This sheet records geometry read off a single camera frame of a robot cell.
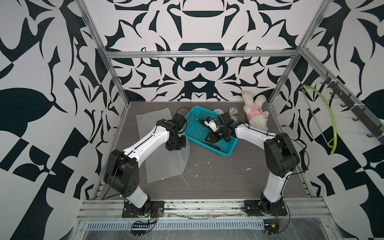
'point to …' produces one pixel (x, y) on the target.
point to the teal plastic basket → (197, 132)
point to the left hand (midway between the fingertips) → (180, 145)
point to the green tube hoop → (334, 146)
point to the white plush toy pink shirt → (257, 117)
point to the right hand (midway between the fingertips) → (209, 134)
